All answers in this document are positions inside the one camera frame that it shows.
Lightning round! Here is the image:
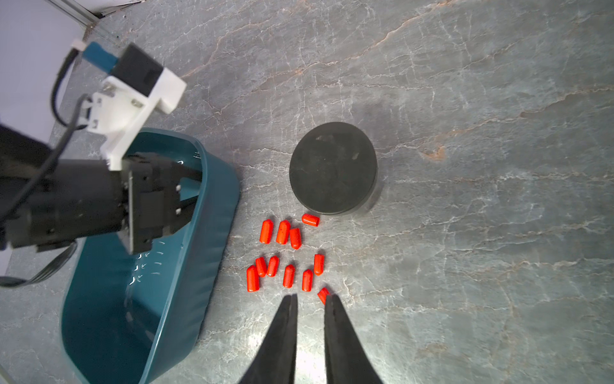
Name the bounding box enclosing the red screw sleeve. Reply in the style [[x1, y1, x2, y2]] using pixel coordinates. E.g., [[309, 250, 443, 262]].
[[289, 228, 302, 250], [259, 219, 274, 244], [255, 257, 268, 278], [282, 264, 296, 289], [246, 265, 260, 293], [276, 220, 291, 245], [266, 255, 280, 277], [302, 214, 320, 227], [302, 269, 313, 292]]

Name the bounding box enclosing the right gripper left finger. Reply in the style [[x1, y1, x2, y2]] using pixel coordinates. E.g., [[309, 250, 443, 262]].
[[239, 294, 298, 384]]

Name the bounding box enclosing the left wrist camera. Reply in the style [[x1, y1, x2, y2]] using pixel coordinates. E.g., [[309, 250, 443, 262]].
[[78, 43, 186, 171]]

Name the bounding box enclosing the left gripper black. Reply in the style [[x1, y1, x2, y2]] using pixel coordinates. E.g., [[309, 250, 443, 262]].
[[4, 153, 202, 254]]

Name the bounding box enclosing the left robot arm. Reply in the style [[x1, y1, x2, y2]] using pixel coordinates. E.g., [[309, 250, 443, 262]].
[[1, 126, 202, 254]]

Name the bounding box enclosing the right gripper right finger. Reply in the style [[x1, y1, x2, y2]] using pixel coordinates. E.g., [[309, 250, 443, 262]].
[[324, 294, 382, 384]]

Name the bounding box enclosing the teal plastic storage box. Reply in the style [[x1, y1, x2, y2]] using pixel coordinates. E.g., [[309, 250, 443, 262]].
[[61, 128, 240, 383]]

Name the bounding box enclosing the black cylindrical container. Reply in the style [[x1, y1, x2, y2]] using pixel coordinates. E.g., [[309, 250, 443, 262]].
[[289, 122, 378, 216]]

